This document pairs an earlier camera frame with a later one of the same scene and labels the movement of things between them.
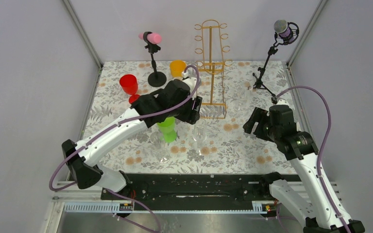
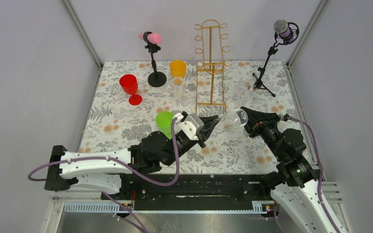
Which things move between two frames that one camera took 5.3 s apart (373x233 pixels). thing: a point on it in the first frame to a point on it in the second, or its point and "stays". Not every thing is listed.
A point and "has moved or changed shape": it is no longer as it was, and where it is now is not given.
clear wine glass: [200, 132] has moved or changed shape
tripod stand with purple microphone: [286, 33] stays
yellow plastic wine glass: [177, 67] stays
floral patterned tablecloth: [216, 143] stays
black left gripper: [193, 112] to [209, 124]
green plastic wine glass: [168, 128] stays
